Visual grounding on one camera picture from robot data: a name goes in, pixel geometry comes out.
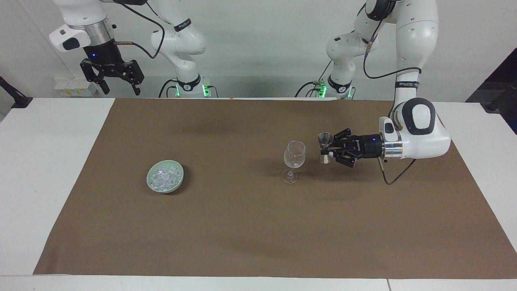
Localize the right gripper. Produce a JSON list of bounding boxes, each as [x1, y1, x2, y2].
[[80, 40, 145, 97]]

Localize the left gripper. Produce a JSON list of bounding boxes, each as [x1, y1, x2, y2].
[[321, 128, 385, 169]]

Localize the small metal jigger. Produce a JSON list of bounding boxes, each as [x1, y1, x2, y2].
[[317, 132, 334, 164]]

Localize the clear wine glass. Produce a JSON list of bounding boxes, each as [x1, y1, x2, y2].
[[281, 140, 307, 185]]

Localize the clear ice cubes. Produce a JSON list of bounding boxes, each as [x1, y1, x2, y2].
[[149, 162, 181, 190]]

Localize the black stand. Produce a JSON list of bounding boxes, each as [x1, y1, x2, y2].
[[0, 76, 33, 109], [484, 86, 517, 114]]

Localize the pale green bowl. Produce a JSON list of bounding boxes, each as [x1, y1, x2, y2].
[[146, 160, 185, 194]]

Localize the black cable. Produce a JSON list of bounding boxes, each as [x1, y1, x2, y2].
[[377, 157, 417, 186], [158, 78, 179, 98], [362, 16, 422, 80], [294, 60, 333, 98], [113, 0, 166, 59]]

